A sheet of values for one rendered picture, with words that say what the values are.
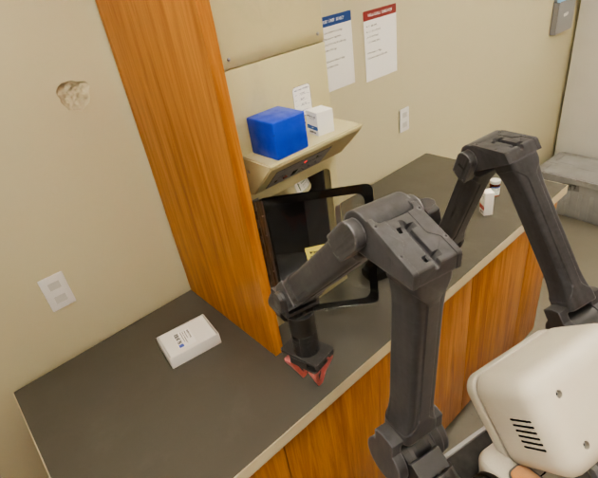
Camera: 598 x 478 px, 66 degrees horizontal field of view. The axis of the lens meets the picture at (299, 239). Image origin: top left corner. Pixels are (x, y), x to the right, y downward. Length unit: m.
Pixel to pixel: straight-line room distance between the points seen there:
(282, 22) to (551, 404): 0.94
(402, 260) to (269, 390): 0.84
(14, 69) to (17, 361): 0.82
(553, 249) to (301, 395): 0.70
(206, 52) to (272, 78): 0.26
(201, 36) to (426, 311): 0.67
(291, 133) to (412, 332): 0.64
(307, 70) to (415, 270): 0.83
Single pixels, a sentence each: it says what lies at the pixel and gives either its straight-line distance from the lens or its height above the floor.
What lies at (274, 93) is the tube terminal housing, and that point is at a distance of 1.18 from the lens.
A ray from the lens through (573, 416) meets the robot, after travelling 0.75.
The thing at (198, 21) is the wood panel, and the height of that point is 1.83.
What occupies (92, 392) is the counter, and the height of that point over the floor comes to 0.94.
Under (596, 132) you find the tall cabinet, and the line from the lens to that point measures 4.07.
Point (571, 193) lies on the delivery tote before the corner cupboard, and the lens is 3.81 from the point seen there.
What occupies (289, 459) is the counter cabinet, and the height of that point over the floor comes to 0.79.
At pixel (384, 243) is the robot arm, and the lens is 0.52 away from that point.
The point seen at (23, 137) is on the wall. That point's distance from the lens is 1.40.
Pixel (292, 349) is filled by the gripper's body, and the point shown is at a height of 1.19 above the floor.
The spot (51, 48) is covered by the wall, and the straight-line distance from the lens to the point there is 1.40.
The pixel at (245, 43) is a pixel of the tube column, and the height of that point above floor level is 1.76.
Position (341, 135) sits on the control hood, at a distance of 1.20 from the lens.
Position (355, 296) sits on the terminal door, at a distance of 1.38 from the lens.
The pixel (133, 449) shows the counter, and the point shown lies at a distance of 1.30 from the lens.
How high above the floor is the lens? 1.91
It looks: 32 degrees down
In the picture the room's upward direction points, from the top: 9 degrees counter-clockwise
